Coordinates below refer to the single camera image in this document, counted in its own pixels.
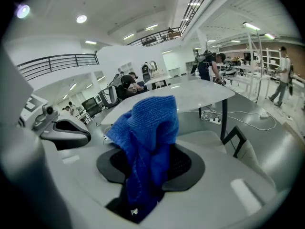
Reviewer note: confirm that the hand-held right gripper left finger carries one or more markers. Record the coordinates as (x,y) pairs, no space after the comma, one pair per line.
(83,173)

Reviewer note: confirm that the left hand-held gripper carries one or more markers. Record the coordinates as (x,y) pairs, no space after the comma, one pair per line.
(31,108)

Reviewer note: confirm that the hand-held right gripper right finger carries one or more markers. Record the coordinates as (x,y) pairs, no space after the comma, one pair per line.
(214,187)

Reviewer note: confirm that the grey plastic chair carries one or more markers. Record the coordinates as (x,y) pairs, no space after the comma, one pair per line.
(202,139)

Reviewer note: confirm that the blue microfibre cloth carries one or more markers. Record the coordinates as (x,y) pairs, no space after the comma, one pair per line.
(147,128)

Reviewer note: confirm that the black office chair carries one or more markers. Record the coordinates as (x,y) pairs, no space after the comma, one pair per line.
(91,108)

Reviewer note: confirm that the blue chair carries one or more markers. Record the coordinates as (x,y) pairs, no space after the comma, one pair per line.
(141,83)

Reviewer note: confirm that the white power strip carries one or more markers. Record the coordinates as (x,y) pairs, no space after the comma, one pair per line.
(215,120)
(264,114)

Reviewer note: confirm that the black balcony railing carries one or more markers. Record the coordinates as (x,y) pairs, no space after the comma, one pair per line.
(76,61)

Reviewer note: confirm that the grey marble table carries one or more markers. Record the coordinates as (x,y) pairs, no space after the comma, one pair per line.
(178,96)

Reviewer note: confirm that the white robot machine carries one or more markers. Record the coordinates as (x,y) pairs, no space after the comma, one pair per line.
(149,70)

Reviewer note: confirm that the white table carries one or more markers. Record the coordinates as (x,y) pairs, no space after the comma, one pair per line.
(157,79)

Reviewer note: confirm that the round ceiling lamp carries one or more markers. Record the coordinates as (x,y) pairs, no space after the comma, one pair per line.
(23,10)
(81,18)

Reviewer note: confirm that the white shelf unit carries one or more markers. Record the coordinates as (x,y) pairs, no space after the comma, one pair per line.
(271,58)

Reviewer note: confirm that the ceiling tube light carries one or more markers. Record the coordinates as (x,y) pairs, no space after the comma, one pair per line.
(251,26)
(269,35)

